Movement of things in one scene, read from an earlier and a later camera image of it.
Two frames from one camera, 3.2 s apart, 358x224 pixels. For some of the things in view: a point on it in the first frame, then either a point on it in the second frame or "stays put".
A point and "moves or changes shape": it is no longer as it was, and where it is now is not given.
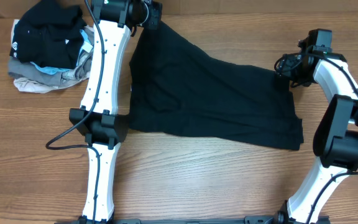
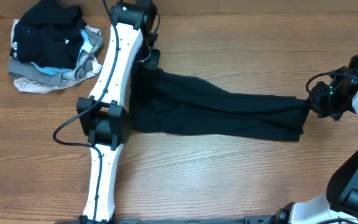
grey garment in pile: [26, 70] stays put
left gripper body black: [154, 9] -> [151, 62]
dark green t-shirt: [178, 89] moves or changes shape
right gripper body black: [299, 76] -> [327, 102]
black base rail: [249, 219] stays put
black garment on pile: [50, 34] stays put
